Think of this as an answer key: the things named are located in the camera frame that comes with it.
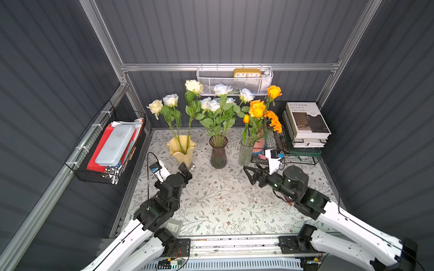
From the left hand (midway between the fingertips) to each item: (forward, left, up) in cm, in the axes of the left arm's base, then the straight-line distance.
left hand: (176, 168), depth 70 cm
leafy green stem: (+27, -6, +9) cm, 29 cm away
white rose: (+25, -24, +3) cm, 35 cm away
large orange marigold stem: (+18, -45, +7) cm, 49 cm away
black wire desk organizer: (+39, -58, -25) cm, 74 cm away
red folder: (-1, +32, +5) cm, 32 cm away
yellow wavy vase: (+17, +5, -9) cm, 20 cm away
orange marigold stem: (+19, -44, +7) cm, 49 cm away
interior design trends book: (+28, -66, -1) cm, 71 cm away
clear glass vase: (+23, -34, -19) cm, 45 cm away
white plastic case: (+7, +26, +7) cm, 27 cm away
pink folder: (+30, -44, -23) cm, 58 cm away
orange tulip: (+25, -32, +5) cm, 41 cm away
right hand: (0, -33, +3) cm, 33 cm away
